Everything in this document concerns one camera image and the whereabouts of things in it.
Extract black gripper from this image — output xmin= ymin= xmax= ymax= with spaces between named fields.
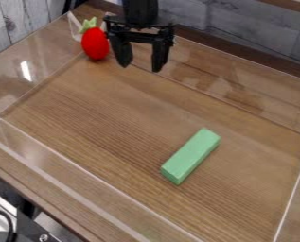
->
xmin=103 ymin=15 xmax=174 ymax=73

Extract red strawberry toy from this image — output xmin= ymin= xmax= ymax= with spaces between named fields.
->
xmin=79 ymin=17 xmax=109 ymax=60

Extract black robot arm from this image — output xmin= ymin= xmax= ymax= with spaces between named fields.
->
xmin=103 ymin=0 xmax=174 ymax=73

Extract clear acrylic tray walls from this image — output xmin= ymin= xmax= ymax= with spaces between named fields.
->
xmin=0 ymin=19 xmax=300 ymax=242

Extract green rectangular block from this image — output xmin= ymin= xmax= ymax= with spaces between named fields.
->
xmin=160 ymin=129 xmax=220 ymax=185

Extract black cable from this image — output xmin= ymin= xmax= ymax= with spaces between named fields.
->
xmin=0 ymin=208 xmax=18 ymax=242

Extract black metal bracket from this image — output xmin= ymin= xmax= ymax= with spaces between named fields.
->
xmin=14 ymin=211 xmax=61 ymax=242

